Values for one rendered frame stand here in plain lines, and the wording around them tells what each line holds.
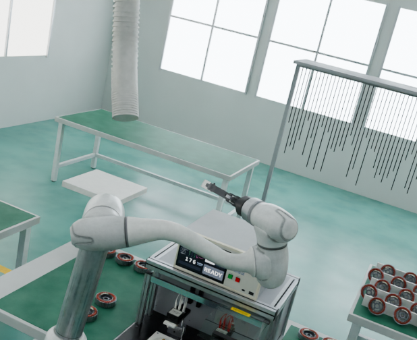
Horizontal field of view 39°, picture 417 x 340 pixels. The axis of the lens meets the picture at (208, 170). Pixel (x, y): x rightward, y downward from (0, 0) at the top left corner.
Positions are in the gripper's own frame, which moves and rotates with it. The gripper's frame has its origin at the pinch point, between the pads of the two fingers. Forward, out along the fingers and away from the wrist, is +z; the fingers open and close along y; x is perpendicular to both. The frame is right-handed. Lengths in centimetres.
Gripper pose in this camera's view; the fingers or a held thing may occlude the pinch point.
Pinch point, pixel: (216, 191)
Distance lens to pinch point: 217.4
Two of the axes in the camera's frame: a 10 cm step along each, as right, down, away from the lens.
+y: 6.7, 4.2, 6.1
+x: 5.0, -8.7, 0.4
